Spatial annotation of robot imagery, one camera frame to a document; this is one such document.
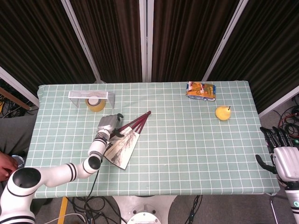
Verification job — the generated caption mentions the orange snack package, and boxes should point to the orange snack package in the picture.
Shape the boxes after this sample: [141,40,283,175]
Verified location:
[185,81,217,102]

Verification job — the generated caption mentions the round silver metal disc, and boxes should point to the round silver metal disc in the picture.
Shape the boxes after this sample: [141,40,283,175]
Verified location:
[11,155,26,168]

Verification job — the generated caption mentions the clear acrylic stand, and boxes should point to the clear acrylic stand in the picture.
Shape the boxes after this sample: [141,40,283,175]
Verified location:
[68,91,116,109]

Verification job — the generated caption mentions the yellow pear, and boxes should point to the yellow pear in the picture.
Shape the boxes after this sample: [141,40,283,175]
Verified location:
[215,105,232,121]

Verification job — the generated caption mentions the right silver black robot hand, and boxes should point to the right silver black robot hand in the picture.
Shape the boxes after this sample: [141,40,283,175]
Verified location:
[256,126,299,182]

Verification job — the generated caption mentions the red and black cable tangle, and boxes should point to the red and black cable tangle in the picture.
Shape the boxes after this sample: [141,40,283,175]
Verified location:
[273,94,299,140]

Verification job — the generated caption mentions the silver metal tube frame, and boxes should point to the silver metal tube frame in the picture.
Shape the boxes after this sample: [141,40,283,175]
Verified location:
[270,195,280,224]

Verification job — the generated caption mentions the dark folding screen panel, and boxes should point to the dark folding screen panel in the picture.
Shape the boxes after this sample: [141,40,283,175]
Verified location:
[146,0,249,82]
[202,0,299,119]
[62,0,148,84]
[0,0,103,108]

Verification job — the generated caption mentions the brown wooden board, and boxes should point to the brown wooden board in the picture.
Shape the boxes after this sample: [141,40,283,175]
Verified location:
[0,87,32,111]

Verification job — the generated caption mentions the paper folding fan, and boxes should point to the paper folding fan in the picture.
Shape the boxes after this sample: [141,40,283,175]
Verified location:
[104,111,152,170]

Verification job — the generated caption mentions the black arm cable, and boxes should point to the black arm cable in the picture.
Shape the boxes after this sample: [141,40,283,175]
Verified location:
[86,168,100,199]

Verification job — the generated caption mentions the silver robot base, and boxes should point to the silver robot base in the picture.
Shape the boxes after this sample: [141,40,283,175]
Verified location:
[112,195,178,224]

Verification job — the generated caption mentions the black floor cable bundle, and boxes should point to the black floor cable bundle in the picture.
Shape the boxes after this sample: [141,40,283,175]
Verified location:
[67,196,127,224]

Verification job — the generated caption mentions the green grid tablecloth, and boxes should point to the green grid tablecloth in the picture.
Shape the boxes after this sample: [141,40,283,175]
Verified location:
[24,80,281,200]

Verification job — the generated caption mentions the white floor cable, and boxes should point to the white floor cable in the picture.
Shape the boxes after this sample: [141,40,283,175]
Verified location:
[50,212,88,224]

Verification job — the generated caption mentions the yellow floor tape strip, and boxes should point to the yellow floor tape strip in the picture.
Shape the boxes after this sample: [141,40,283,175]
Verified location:
[57,196,69,224]

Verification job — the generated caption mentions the black cable beside base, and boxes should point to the black cable beside base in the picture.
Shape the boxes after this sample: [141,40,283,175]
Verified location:
[186,195,203,224]

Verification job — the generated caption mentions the yellow tape roll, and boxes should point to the yellow tape roll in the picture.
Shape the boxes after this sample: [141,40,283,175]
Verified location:
[85,96,106,113]

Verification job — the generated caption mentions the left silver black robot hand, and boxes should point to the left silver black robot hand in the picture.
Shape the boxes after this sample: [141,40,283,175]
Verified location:
[97,113,124,140]

